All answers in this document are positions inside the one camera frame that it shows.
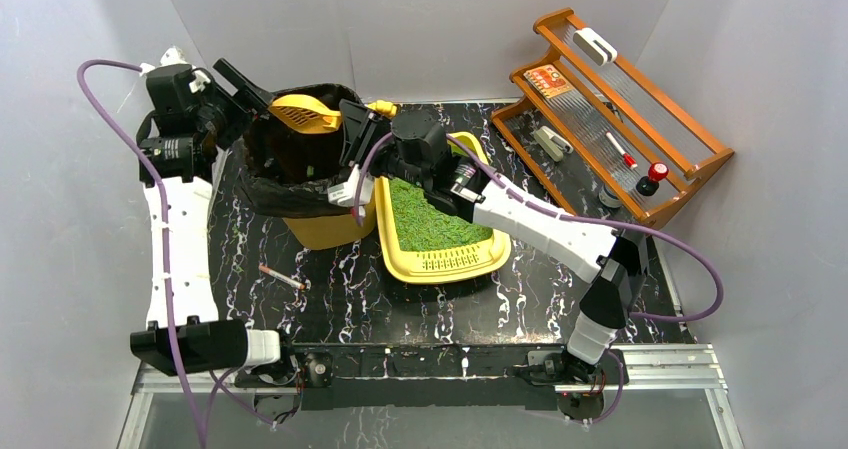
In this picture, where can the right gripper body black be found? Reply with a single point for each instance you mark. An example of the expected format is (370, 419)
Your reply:
(361, 143)

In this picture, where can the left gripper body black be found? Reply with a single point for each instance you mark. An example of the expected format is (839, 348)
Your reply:
(221, 101)

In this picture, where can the orange litter scoop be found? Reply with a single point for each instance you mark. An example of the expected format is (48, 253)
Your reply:
(306, 114)

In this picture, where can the black trash bag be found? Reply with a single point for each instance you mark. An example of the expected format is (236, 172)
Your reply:
(283, 173)

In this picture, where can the yellow trash bin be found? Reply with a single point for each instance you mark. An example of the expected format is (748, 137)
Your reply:
(317, 224)

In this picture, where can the yellow litter box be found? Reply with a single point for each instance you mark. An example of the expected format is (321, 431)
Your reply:
(456, 263)

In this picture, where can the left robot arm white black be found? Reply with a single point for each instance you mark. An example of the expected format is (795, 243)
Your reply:
(183, 327)

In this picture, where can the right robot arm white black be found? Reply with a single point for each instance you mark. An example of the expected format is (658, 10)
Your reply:
(456, 182)

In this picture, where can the green cat litter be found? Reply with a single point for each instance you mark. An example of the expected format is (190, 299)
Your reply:
(420, 227)

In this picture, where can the grey white stapler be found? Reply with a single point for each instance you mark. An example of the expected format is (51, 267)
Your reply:
(552, 143)

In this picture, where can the orange card packet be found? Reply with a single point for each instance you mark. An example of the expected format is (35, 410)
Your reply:
(548, 81)

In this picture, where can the white marker pen on table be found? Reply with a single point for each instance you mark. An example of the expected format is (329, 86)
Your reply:
(289, 281)

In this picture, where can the wooden shelf rack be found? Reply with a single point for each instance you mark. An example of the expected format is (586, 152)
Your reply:
(618, 98)

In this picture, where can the small blue white jar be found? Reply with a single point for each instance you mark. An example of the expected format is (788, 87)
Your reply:
(608, 198)

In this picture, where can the red capped marker on shelf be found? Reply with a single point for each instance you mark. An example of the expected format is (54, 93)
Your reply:
(627, 158)

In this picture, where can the red black stamp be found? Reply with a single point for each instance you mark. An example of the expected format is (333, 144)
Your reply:
(649, 184)

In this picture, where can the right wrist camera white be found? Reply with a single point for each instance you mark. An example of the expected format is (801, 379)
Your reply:
(346, 194)

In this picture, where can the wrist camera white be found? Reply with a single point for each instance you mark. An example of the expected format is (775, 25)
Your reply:
(172, 56)
(346, 194)

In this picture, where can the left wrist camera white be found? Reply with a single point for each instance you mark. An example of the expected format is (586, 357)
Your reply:
(172, 56)

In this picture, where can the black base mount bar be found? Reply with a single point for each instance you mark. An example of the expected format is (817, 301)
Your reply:
(537, 377)

